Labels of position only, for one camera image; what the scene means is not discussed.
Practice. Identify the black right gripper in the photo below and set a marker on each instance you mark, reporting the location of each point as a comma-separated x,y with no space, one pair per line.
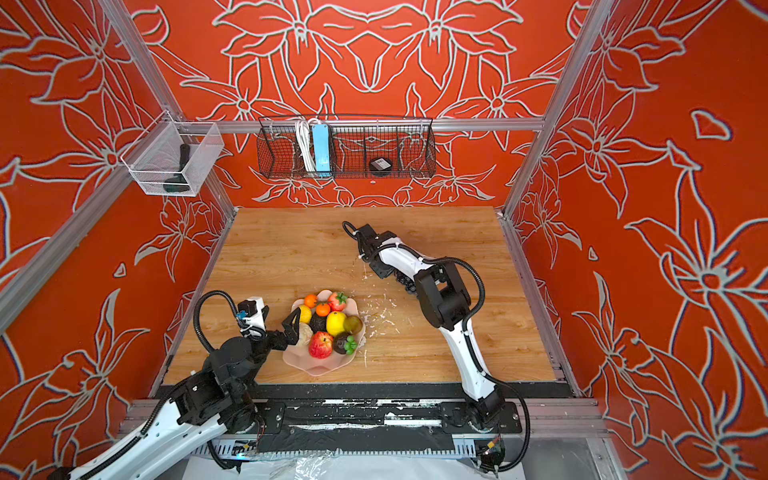
380,272

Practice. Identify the red fake apple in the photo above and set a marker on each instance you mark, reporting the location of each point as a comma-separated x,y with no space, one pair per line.
321,345

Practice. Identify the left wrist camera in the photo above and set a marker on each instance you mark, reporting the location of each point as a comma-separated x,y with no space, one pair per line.
251,317

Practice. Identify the dark purple fake mangosteen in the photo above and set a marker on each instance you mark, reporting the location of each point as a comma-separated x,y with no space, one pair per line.
345,344

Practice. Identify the white fake garlic bulb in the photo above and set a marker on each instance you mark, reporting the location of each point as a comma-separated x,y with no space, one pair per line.
305,335

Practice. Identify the dark fake avocado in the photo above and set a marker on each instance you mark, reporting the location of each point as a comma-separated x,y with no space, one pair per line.
318,323

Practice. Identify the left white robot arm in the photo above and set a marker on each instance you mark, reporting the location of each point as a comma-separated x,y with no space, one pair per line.
206,405

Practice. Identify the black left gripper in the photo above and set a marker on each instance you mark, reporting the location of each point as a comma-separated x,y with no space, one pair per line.
291,332

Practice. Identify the red fake strawberry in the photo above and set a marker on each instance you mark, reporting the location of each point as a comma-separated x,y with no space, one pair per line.
337,301

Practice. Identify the light blue box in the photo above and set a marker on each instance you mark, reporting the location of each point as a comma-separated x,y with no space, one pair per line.
322,146

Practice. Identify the black wire wall basket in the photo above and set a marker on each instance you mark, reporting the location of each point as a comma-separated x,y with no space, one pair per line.
285,146

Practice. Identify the brown fake passion fruit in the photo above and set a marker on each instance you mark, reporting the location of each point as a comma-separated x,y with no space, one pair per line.
353,325

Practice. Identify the clear plastic wall bin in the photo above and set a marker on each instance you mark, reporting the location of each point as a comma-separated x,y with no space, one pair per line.
153,156

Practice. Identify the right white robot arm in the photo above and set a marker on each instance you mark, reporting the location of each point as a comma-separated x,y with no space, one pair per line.
450,293

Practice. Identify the dark fake grape bunch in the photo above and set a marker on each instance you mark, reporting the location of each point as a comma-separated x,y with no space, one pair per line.
406,282

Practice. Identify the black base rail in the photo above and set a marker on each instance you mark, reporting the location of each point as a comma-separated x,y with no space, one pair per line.
409,419

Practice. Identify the pink scalloped fruit bowl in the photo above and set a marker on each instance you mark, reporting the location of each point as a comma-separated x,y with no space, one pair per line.
298,357

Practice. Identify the black brush in bin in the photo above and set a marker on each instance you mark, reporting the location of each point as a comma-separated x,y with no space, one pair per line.
178,183

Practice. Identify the yellow fake lemon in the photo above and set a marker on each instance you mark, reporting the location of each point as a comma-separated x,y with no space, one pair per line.
335,323

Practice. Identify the yellow fake pear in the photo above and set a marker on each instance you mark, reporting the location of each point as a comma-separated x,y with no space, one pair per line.
305,314

